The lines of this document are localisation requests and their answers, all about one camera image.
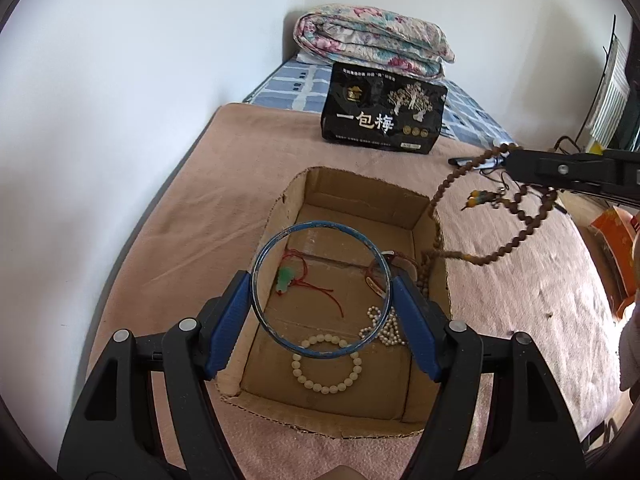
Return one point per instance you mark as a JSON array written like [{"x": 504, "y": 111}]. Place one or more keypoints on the pink fleece blanket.
[{"x": 515, "y": 335}]

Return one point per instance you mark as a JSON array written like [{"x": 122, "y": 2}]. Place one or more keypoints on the black printed gift box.
[{"x": 380, "y": 125}]

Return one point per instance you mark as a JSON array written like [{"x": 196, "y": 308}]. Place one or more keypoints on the black clothes rack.
[{"x": 613, "y": 35}]

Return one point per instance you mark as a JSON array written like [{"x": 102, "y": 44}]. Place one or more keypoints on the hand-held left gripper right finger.
[{"x": 420, "y": 330}]

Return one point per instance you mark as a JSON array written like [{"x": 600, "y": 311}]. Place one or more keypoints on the blue bangle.
[{"x": 320, "y": 223}]

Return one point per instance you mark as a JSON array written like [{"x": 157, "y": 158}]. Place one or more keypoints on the folded floral quilt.
[{"x": 370, "y": 35}]

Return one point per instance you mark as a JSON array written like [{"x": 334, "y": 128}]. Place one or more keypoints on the striped hanging towel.
[{"x": 612, "y": 95}]

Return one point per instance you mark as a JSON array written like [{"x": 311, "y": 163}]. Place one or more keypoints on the blue checked bed sheet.
[{"x": 295, "y": 85}]

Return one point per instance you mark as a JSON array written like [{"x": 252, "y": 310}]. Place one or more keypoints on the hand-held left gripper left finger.
[{"x": 230, "y": 320}]

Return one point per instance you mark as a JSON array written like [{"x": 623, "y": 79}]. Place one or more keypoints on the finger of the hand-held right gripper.
[
  {"x": 610, "y": 192},
  {"x": 575, "y": 167}
]

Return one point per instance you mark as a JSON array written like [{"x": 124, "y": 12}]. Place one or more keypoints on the cardboard box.
[{"x": 350, "y": 390}]

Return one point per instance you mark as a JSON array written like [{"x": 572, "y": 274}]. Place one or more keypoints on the dark hanging clothes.
[{"x": 631, "y": 132}]

